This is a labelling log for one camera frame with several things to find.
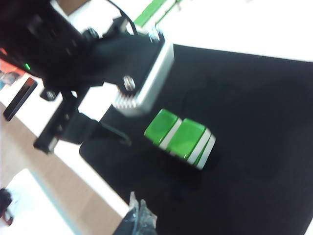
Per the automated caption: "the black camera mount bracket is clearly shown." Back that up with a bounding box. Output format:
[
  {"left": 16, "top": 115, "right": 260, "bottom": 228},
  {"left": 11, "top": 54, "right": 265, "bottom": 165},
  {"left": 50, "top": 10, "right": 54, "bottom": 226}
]
[{"left": 80, "top": 29, "right": 157, "bottom": 96}]

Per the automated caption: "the black mouse mat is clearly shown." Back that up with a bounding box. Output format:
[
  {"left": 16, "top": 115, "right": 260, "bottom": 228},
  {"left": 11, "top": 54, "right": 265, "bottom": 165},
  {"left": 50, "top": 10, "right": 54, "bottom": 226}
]
[{"left": 78, "top": 43, "right": 313, "bottom": 235}]

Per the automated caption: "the white platform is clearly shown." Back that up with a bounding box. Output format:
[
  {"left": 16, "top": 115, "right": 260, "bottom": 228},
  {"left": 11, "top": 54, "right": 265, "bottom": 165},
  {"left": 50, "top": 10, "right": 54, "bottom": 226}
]
[{"left": 0, "top": 168, "right": 81, "bottom": 235}]

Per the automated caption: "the black rectangular bar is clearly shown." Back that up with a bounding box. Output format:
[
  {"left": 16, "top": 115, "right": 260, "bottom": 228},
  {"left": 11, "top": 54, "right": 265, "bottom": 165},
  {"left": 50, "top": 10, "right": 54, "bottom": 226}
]
[{"left": 3, "top": 77, "right": 39, "bottom": 122}]

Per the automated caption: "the orange red box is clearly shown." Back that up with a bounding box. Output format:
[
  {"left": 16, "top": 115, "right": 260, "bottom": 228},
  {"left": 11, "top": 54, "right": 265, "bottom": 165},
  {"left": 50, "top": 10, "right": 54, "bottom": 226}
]
[{"left": 0, "top": 46, "right": 27, "bottom": 86}]

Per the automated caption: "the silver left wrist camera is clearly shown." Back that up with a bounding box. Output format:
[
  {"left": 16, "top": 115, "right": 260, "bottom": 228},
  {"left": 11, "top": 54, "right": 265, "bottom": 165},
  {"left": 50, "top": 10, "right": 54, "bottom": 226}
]
[{"left": 112, "top": 25, "right": 175, "bottom": 118}]

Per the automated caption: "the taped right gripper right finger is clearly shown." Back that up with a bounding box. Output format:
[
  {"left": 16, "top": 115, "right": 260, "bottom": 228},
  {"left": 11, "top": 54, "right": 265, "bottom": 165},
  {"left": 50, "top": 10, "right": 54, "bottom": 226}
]
[{"left": 136, "top": 199, "right": 157, "bottom": 235}]

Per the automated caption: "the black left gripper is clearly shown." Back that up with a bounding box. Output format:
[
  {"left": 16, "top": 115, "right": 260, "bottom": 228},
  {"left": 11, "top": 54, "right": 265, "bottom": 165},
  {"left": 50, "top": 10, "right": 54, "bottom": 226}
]
[{"left": 33, "top": 89, "right": 132, "bottom": 154}]

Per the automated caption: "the black and red object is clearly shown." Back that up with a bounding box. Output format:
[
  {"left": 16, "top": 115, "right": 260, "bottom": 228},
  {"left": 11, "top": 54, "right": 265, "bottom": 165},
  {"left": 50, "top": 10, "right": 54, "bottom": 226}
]
[{"left": 0, "top": 188, "right": 13, "bottom": 226}]

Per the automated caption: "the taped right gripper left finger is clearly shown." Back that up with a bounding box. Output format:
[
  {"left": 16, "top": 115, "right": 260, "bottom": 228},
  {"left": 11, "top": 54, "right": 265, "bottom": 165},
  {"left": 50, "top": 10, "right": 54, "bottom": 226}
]
[{"left": 114, "top": 192, "right": 139, "bottom": 235}]

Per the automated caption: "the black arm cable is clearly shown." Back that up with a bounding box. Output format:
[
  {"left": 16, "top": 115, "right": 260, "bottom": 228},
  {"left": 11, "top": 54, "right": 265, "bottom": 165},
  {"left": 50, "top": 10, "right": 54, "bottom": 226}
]
[{"left": 107, "top": 0, "right": 137, "bottom": 36}]

